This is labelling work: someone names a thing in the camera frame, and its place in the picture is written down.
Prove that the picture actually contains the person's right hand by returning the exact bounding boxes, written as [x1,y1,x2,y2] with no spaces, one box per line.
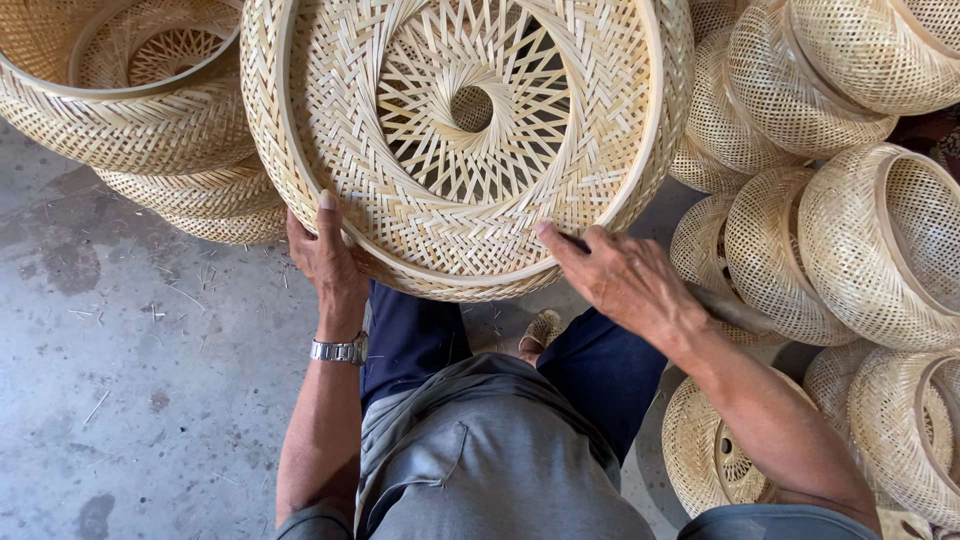
[534,219,711,354]

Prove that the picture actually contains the person's left hand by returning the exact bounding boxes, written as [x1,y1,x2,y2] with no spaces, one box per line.
[286,189,371,342]

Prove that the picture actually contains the knife with dark handle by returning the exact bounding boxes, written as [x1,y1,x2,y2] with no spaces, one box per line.
[558,231,775,336]

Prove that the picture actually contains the large woven bamboo basket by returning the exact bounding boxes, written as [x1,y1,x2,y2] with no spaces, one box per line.
[240,0,695,303]

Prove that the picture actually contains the silver metal wristwatch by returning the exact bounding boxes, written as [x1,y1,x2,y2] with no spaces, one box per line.
[310,330,370,367]

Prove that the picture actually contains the navy blue trousers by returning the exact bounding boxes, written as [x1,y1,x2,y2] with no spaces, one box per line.
[360,281,669,466]

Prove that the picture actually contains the beige woven sandal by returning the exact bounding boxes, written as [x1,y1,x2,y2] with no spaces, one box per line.
[519,309,564,354]

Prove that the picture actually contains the heap of small bamboo baskets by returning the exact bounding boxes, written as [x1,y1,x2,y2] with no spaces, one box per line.
[660,0,960,540]

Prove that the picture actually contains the grey shirt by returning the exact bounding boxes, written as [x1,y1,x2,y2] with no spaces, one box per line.
[273,352,883,540]

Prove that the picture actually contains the dark patterned cloth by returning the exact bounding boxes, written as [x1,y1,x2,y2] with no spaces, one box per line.
[887,103,960,183]

